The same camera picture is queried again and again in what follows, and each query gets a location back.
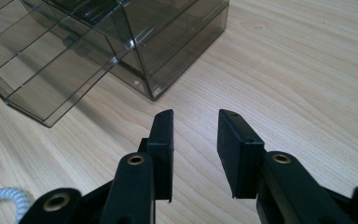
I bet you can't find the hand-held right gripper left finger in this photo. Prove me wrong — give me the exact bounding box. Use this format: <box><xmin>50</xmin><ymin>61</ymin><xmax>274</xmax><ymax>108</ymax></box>
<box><xmin>137</xmin><ymin>108</ymin><xmax>175</xmax><ymax>203</ymax></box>

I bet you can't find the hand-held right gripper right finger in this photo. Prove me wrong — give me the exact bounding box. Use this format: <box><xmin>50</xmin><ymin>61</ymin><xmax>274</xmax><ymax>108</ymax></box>
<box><xmin>216</xmin><ymin>108</ymin><xmax>267</xmax><ymax>200</ymax></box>

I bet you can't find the white coiled cable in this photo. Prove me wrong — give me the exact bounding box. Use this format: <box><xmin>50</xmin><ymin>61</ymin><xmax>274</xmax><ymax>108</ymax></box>
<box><xmin>0</xmin><ymin>187</ymin><xmax>34</xmax><ymax>224</ymax></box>

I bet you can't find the smoked clear plastic drawer cabinet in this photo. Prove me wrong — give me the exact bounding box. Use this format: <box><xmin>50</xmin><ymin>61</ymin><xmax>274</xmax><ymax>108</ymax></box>
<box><xmin>21</xmin><ymin>0</ymin><xmax>230</xmax><ymax>102</ymax></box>

